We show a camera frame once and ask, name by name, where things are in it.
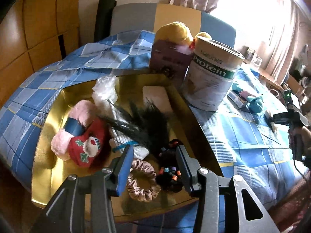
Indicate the red christmas sock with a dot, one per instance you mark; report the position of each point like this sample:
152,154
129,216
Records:
85,148

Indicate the white sock roll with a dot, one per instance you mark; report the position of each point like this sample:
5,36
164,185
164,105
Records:
139,151

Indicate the person's right hand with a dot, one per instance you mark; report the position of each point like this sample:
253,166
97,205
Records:
306,143

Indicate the pink fuzzy sock roll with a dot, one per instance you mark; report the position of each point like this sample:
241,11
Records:
81,111

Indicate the white tin can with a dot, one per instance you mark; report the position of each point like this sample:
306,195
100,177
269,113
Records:
209,85

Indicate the grey yellow blue headboard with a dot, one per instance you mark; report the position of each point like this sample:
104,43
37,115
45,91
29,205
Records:
136,17

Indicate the black feather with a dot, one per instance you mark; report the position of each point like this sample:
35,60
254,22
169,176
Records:
153,126

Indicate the yellow plush toy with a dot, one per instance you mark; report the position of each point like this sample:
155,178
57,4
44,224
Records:
175,32

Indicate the gold tray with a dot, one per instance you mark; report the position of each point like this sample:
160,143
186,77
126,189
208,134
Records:
60,174

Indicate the small blue box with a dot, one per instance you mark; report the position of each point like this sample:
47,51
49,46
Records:
237,99

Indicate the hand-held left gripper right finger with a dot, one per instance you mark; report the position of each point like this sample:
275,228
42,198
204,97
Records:
185,172

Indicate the blue checked cloth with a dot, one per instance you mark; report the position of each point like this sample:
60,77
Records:
243,155

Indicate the teal sock bundle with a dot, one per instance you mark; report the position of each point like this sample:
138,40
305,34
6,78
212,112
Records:
255,102

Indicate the wooden wardrobe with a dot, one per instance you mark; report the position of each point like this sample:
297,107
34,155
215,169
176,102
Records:
36,29

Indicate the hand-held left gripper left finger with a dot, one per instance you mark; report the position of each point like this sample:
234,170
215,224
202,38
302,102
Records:
125,172

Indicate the white plastic bag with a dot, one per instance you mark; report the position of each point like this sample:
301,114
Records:
104,92

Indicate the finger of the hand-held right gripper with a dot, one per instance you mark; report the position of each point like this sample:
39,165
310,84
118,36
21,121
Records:
279,119

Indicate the maroon box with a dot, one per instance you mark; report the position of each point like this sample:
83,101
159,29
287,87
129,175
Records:
167,58

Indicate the pink satin scrunchie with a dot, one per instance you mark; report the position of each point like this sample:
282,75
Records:
143,191

